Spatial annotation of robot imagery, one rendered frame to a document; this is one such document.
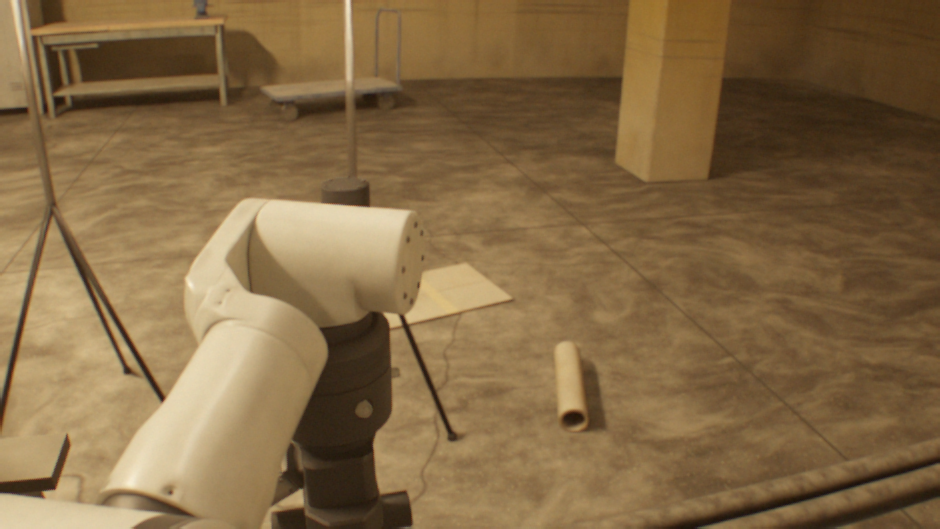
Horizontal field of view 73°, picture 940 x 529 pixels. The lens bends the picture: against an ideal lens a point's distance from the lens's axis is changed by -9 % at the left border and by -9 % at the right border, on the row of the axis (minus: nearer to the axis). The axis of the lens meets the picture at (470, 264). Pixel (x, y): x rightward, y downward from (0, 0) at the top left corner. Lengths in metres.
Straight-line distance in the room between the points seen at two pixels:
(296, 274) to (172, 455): 0.16
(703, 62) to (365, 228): 4.53
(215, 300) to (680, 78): 4.53
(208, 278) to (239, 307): 0.03
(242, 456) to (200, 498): 0.03
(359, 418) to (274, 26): 8.05
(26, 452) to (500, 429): 1.87
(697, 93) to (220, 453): 4.70
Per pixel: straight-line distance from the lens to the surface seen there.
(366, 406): 0.47
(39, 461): 0.55
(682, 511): 0.79
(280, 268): 0.43
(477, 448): 2.21
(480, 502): 2.03
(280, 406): 0.35
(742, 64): 10.62
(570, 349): 2.56
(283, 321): 0.37
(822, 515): 0.85
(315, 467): 0.49
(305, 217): 0.44
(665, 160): 4.90
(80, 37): 7.53
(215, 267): 0.41
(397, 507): 0.58
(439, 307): 2.97
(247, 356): 0.36
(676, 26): 4.74
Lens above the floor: 1.39
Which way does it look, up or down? 24 degrees down
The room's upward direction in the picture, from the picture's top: 1 degrees clockwise
